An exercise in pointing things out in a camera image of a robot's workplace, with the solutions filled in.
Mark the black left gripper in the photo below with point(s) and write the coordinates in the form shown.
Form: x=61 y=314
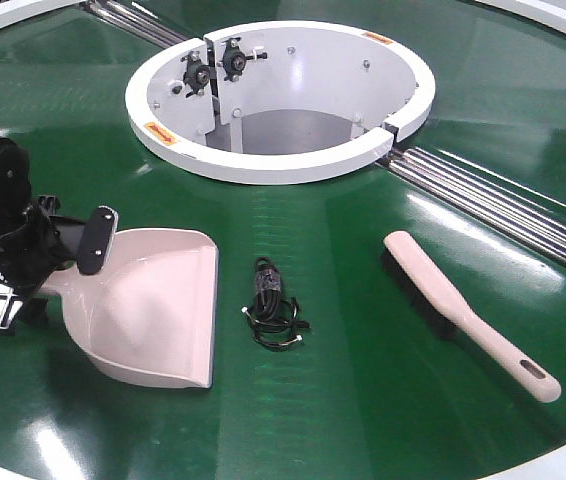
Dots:
x=40 y=243

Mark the pink plastic dustpan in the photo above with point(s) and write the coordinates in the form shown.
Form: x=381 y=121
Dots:
x=147 y=317

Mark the pink hand brush black bristles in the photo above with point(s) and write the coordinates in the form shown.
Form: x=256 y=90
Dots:
x=434 y=289

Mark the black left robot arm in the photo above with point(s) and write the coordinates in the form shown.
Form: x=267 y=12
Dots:
x=15 y=189

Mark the green conveyor belt surface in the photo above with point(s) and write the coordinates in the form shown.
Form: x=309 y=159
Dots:
x=327 y=366

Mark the white outer rim left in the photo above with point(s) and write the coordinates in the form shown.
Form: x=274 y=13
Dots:
x=12 y=12

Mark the steel rollers top left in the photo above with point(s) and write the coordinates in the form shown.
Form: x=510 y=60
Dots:
x=135 y=22

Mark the steel rollers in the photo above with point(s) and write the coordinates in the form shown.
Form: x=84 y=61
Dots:
x=502 y=209
x=135 y=22

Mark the steel rollers right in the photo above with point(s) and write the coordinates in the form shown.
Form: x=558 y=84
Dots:
x=502 y=209

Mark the white central ring housing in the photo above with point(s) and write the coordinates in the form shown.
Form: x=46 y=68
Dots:
x=329 y=100

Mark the black bearing mount left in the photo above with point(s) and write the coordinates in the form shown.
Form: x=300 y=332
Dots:
x=197 y=74

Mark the black bearing mount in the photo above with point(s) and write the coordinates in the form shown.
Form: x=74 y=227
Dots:
x=234 y=60
x=197 y=74

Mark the black bearing mount right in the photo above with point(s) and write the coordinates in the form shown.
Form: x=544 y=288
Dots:
x=234 y=60

